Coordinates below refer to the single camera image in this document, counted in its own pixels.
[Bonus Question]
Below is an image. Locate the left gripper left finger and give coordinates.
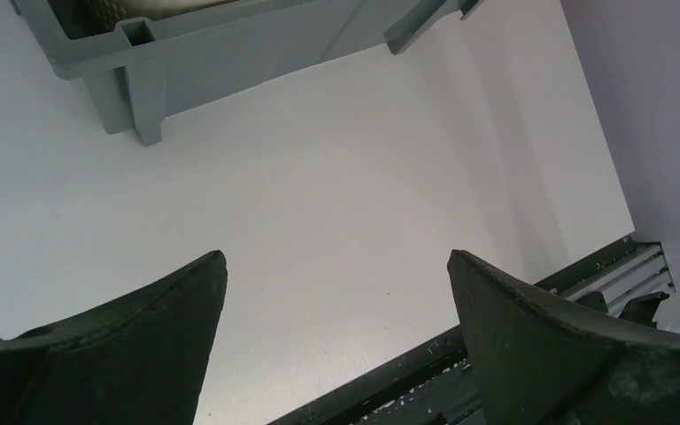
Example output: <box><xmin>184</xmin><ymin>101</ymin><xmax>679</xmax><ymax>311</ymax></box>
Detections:
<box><xmin>0</xmin><ymin>251</ymin><xmax>228</xmax><ymax>424</ymax></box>

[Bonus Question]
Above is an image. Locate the aluminium front rail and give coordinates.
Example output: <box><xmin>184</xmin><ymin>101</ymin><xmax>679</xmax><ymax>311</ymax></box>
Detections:
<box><xmin>560</xmin><ymin>243</ymin><xmax>676</xmax><ymax>317</ymax></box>

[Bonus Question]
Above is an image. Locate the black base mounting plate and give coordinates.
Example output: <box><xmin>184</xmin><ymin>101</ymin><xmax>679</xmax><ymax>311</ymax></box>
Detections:
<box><xmin>273</xmin><ymin>236</ymin><xmax>637</xmax><ymax>424</ymax></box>

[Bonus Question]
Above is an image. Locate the cream perforated plastic basket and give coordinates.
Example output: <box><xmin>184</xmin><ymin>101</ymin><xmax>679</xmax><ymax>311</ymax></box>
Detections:
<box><xmin>51</xmin><ymin>0</ymin><xmax>228</xmax><ymax>27</ymax></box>

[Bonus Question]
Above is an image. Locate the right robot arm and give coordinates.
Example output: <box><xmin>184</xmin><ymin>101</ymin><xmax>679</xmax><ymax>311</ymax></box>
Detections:
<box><xmin>618</xmin><ymin>291</ymin><xmax>680</xmax><ymax>334</ymax></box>

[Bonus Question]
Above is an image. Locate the grey plastic storage bin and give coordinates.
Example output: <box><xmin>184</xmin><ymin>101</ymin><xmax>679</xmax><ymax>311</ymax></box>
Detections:
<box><xmin>13</xmin><ymin>1</ymin><xmax>477</xmax><ymax>146</ymax></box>

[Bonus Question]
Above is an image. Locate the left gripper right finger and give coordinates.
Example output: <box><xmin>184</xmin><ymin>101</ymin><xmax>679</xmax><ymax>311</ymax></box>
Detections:
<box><xmin>447</xmin><ymin>250</ymin><xmax>680</xmax><ymax>424</ymax></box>

